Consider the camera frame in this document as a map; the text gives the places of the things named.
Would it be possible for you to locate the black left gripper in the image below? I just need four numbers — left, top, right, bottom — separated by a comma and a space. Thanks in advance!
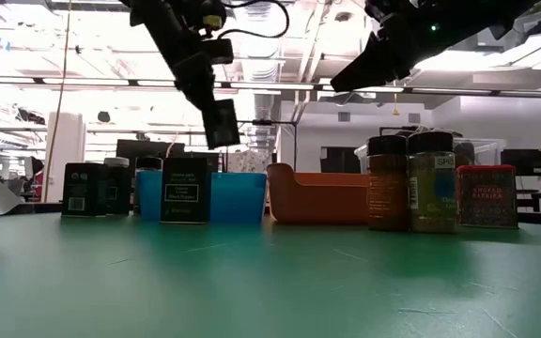
128, 0, 242, 151

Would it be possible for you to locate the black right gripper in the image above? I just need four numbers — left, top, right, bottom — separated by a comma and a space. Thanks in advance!
330, 0, 502, 94

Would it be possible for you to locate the black pepper spice tin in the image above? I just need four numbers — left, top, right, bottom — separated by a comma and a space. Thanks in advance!
160, 156, 213, 225

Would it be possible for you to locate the blue plastic bin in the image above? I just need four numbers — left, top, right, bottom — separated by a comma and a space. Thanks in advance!
136, 170, 269, 224

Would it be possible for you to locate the orange-red plastic bin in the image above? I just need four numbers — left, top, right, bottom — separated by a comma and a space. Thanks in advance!
266, 162, 371, 225

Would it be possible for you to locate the black spice tin with barcode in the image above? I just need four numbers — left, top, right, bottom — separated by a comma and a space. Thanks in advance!
61, 161, 109, 219

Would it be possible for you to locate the smoked paprika spice tin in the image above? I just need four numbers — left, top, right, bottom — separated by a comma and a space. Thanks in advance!
456, 163, 520, 230

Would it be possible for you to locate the small black monitor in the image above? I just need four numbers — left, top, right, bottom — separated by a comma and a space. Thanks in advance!
184, 150, 221, 173

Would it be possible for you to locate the large black monitor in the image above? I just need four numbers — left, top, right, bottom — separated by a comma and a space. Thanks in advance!
116, 138, 186, 172

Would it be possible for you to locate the white patterned board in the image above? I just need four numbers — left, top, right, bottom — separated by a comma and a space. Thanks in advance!
225, 148, 274, 173

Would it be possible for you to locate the orange spice jar, black lid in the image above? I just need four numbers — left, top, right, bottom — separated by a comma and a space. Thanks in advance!
365, 134, 410, 232

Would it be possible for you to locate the overhead light bar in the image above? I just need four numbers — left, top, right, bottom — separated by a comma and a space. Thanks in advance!
0, 74, 541, 100

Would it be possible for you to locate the clear plastic storage box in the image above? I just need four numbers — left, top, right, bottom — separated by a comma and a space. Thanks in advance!
353, 136, 507, 175

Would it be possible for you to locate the tall green herb spice jar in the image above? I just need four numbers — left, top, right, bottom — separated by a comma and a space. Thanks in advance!
407, 131, 459, 235

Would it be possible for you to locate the white pillar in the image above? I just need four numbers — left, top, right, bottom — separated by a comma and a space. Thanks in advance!
44, 111, 86, 204

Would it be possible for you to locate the black monitor on stand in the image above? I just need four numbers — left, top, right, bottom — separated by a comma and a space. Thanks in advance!
500, 147, 541, 177

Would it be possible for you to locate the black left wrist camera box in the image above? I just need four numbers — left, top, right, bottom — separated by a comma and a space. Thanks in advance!
199, 38, 235, 66

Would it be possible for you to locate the silver ventilation duct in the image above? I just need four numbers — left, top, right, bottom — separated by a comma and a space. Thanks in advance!
240, 0, 284, 142

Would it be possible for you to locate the black metal stand frame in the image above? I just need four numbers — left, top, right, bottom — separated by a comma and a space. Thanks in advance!
240, 118, 299, 173

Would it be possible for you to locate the black wall screen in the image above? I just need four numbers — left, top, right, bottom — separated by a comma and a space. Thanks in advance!
319, 146, 361, 175

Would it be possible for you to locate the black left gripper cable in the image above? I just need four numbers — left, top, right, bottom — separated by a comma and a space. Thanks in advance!
217, 0, 291, 40

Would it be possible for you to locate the yellow hanging rope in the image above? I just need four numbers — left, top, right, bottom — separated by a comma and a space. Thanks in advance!
42, 0, 73, 204

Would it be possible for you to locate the black table frame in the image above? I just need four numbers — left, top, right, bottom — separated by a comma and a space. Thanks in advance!
5, 201, 541, 227

